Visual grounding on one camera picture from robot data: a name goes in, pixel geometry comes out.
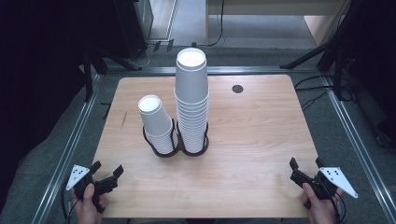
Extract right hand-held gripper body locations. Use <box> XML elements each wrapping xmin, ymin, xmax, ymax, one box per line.
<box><xmin>290</xmin><ymin>166</ymin><xmax>359</xmax><ymax>202</ymax></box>

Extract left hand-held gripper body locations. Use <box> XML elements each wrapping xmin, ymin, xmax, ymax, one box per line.
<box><xmin>65</xmin><ymin>164</ymin><xmax>120</xmax><ymax>215</ymax></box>

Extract black wire cup holder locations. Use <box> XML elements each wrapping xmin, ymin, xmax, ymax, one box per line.
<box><xmin>142</xmin><ymin>118</ymin><xmax>210</xmax><ymax>159</ymax></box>

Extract tall stack of white cups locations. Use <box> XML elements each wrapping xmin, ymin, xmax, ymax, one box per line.
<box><xmin>173</xmin><ymin>47</ymin><xmax>210</xmax><ymax>154</ymax></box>

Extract person's left hand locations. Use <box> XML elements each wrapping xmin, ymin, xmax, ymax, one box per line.
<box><xmin>72</xmin><ymin>183</ymin><xmax>108</xmax><ymax>224</ymax></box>

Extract person's right hand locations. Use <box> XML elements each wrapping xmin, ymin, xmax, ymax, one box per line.
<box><xmin>301</xmin><ymin>182</ymin><xmax>346</xmax><ymax>224</ymax></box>

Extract short stack of white cups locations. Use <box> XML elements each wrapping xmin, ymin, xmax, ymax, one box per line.
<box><xmin>137</xmin><ymin>94</ymin><xmax>179</xmax><ymax>156</ymax></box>

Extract black tripod stand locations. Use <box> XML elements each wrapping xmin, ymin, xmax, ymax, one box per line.
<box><xmin>82</xmin><ymin>46</ymin><xmax>144</xmax><ymax>104</ymax></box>
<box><xmin>279</xmin><ymin>0</ymin><xmax>356</xmax><ymax>102</ymax></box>

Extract black curtain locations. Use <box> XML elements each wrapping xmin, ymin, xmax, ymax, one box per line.
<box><xmin>342</xmin><ymin>0</ymin><xmax>396</xmax><ymax>148</ymax></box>
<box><xmin>0</xmin><ymin>0</ymin><xmax>118</xmax><ymax>206</ymax></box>

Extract light wooden cabinet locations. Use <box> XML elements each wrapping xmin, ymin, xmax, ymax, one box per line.
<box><xmin>205</xmin><ymin>0</ymin><xmax>353</xmax><ymax>48</ymax></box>

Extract black cabinet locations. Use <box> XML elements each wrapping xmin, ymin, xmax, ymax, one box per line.
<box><xmin>113</xmin><ymin>0</ymin><xmax>153</xmax><ymax>60</ymax></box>

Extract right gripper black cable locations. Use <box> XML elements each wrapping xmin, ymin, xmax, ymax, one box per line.
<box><xmin>323</xmin><ymin>183</ymin><xmax>347</xmax><ymax>224</ymax></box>

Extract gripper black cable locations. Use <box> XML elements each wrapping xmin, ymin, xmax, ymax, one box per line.
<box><xmin>60</xmin><ymin>183</ymin><xmax>78</xmax><ymax>224</ymax></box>
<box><xmin>323</xmin><ymin>183</ymin><xmax>347</xmax><ymax>224</ymax></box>

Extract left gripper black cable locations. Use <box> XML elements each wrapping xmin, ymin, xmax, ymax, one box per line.
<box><xmin>60</xmin><ymin>183</ymin><xmax>78</xmax><ymax>224</ymax></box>

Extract aluminium frame rail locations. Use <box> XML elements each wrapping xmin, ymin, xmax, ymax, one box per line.
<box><xmin>321</xmin><ymin>74</ymin><xmax>396</xmax><ymax>223</ymax></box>
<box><xmin>31</xmin><ymin>74</ymin><xmax>104</xmax><ymax>224</ymax></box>

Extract black floor cable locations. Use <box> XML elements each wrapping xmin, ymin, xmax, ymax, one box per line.
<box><xmin>293</xmin><ymin>74</ymin><xmax>337</xmax><ymax>91</ymax></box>
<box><xmin>300</xmin><ymin>88</ymin><xmax>334</xmax><ymax>112</ymax></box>

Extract white floor cable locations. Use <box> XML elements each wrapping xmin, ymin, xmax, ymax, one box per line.
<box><xmin>127</xmin><ymin>43</ymin><xmax>157</xmax><ymax>70</ymax></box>

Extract black power cable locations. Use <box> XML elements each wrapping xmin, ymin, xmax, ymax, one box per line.
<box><xmin>206</xmin><ymin>0</ymin><xmax>226</xmax><ymax>48</ymax></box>

